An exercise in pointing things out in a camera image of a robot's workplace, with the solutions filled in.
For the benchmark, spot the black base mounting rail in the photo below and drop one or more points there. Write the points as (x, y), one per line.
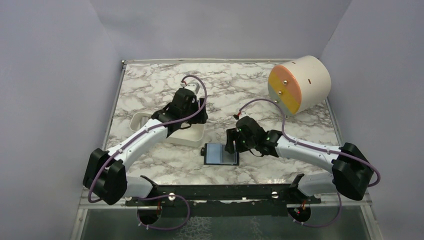
(225, 200)

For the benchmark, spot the black card holder blue sleeves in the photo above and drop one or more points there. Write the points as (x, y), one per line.
(215, 154)

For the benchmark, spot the white plastic tray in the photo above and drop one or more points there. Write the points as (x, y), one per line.
(191, 137)

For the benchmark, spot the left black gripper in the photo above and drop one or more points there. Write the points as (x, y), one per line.
(201, 118)

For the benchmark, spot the aluminium table frame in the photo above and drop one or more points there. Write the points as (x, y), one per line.
(230, 84)

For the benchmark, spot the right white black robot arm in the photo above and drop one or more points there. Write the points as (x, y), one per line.
(347, 171)

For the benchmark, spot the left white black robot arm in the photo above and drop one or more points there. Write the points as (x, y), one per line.
(106, 172)

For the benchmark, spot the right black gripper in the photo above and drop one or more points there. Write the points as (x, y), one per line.
(233, 134)

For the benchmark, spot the cream cylinder drum colored face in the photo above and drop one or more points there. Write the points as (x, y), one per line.
(299, 84)

